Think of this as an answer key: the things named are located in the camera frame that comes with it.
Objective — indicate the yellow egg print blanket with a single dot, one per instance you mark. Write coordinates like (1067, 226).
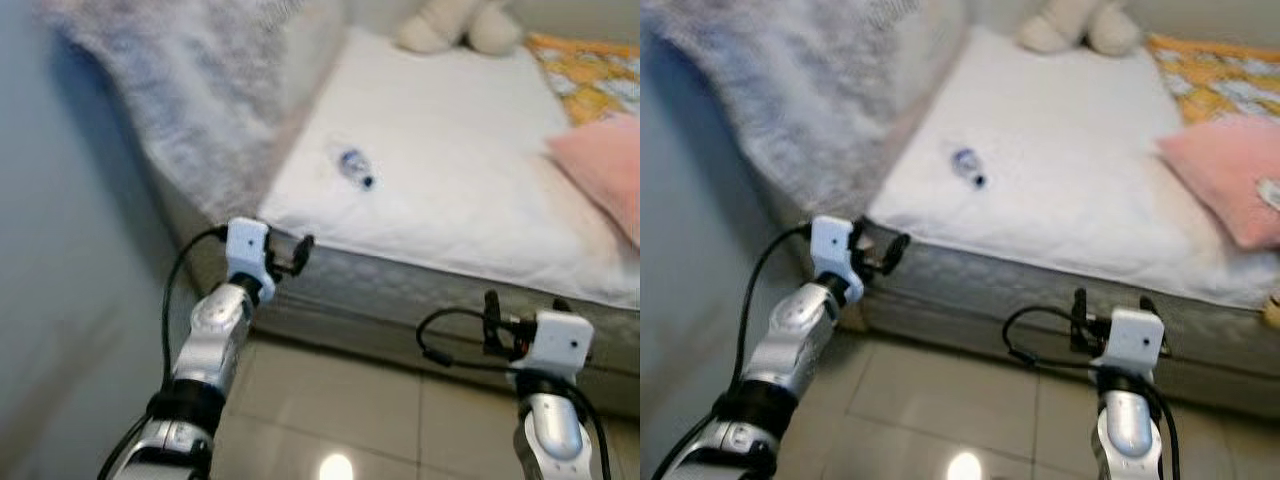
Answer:
(590, 85)
(1220, 85)

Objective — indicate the cream plush toy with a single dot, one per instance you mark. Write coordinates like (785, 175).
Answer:
(430, 30)
(1055, 30)

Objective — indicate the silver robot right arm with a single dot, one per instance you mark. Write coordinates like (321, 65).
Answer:
(1130, 430)
(550, 430)

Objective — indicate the pink bunny print pillow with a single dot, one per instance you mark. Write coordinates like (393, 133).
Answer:
(1220, 170)
(605, 170)

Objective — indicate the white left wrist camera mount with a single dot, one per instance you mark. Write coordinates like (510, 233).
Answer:
(830, 243)
(245, 245)

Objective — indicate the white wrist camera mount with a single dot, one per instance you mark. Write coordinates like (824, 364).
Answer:
(830, 243)
(1132, 340)
(558, 342)
(245, 245)

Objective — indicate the clear plastic water bottle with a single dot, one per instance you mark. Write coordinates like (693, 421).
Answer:
(967, 165)
(352, 165)

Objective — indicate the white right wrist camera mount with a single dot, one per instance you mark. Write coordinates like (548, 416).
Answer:
(558, 342)
(1132, 340)

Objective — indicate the white bed mattress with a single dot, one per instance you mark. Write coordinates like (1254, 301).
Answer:
(430, 150)
(1050, 150)

